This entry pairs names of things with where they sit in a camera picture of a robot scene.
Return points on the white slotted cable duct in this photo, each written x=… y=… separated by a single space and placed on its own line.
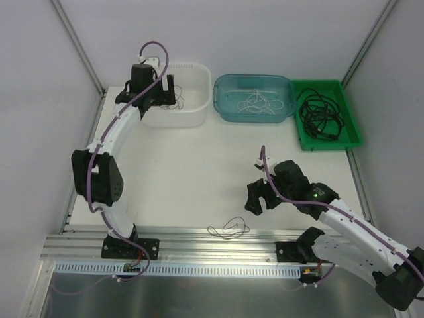
x=182 y=270

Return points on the left aluminium frame post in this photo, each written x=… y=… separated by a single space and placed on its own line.
x=74 y=39

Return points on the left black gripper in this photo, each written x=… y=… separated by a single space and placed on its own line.
x=162 y=93

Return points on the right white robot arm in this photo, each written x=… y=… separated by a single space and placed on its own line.
x=392 y=269

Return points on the white plastic tub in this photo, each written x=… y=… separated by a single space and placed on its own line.
x=194 y=95

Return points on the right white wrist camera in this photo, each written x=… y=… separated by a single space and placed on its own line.
x=267 y=161

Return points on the teal transparent plastic container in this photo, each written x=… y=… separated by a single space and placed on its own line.
x=254 y=98

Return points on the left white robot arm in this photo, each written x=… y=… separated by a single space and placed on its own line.
x=96 y=174

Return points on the right aluminium frame post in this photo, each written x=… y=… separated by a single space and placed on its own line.
x=381 y=20

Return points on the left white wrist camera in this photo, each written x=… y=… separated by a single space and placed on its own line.
x=153 y=61

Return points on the green plastic tray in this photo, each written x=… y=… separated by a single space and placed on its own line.
x=324 y=118

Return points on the aluminium mounting rail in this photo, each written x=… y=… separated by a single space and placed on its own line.
x=177 y=245

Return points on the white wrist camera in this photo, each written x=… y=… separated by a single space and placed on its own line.
x=153 y=61
x=267 y=161

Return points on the aluminium frame post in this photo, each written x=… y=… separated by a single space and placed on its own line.
x=74 y=39
x=381 y=20

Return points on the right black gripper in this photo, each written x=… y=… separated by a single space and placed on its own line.
x=265 y=194

